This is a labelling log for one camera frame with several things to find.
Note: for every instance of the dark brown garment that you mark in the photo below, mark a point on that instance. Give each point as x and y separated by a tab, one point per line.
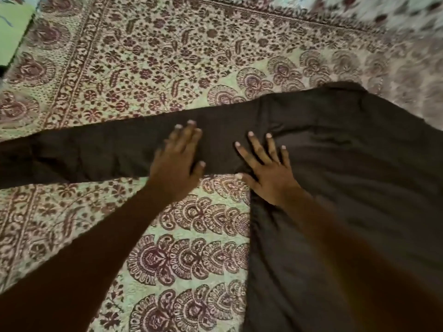
363	141

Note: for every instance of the maroon floral print bedsheet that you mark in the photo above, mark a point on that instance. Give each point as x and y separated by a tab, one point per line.
145	65

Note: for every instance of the person's right hand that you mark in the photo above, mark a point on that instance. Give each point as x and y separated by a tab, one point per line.
273	181

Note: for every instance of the person's right forearm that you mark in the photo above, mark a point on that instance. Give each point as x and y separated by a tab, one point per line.
356	259

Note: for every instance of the white floral cloth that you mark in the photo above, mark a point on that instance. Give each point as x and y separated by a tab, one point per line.
387	12

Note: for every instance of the light green cloth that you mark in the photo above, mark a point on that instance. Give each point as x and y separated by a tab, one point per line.
14	31

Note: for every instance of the person's left forearm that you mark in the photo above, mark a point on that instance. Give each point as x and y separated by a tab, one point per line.
79	259

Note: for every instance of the person's right thumb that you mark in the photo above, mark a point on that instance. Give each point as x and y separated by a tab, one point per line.
246	179

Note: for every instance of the person's right middle finger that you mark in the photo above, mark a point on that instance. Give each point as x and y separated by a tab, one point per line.
256	146

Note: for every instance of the person's left middle finger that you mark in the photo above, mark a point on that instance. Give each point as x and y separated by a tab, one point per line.
186	136

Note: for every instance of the person's left hand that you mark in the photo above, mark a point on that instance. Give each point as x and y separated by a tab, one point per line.
171	172

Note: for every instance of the person's right little finger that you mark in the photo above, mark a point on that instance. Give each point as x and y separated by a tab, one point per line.
285	157

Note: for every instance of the person's left thumb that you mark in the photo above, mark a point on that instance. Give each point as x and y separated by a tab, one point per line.
198	171

